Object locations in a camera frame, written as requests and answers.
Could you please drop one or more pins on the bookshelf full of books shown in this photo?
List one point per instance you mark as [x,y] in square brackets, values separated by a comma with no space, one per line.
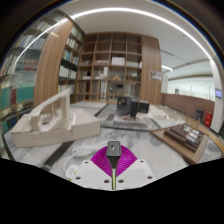
[20,86]

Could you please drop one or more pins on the wooden grid shelf unit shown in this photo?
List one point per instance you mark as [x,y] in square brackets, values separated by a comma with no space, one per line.
[100,53]

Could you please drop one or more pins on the long curved ceiling light strip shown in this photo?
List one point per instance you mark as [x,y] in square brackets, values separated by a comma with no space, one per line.
[133,10]

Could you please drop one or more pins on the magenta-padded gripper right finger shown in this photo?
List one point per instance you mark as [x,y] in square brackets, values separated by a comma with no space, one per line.
[133,173]

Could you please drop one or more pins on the large white architectural model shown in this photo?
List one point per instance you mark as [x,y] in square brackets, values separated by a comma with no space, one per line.
[50,130]

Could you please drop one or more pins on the wall screen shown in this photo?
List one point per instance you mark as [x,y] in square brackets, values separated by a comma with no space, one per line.
[218,93]

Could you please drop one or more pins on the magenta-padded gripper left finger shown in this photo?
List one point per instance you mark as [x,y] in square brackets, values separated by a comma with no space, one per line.
[95,173]

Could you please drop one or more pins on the grey model base slab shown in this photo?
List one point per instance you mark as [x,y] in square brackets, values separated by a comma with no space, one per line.
[133,123]

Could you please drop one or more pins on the small black charger block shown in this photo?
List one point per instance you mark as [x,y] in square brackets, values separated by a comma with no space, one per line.
[114,148]

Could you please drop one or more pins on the dark brown architectural model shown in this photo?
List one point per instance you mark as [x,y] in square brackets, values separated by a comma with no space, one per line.
[181,135]

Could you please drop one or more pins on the short ceiling light bar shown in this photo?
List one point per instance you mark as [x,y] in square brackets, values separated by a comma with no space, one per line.
[167,68]

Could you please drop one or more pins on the flat wooden model board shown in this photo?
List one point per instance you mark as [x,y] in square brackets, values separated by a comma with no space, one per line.
[173,147]

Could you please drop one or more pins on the wall poster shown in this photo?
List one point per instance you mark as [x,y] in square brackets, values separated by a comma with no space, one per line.
[155,75]

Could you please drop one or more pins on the small white architectural model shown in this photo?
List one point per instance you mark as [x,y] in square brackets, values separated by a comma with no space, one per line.
[158,113]

